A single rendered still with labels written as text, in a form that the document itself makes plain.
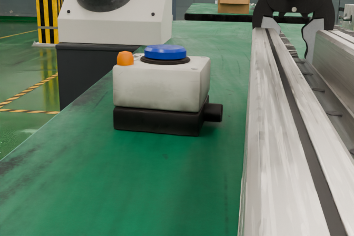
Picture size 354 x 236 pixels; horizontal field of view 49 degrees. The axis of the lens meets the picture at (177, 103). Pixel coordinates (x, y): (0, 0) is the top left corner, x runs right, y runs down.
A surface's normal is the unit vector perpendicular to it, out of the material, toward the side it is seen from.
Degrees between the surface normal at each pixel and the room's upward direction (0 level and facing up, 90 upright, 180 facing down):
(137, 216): 0
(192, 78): 90
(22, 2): 90
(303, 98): 0
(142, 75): 90
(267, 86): 0
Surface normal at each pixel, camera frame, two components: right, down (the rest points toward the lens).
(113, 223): 0.03, -0.96
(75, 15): -0.06, -0.53
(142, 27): -0.12, 0.27
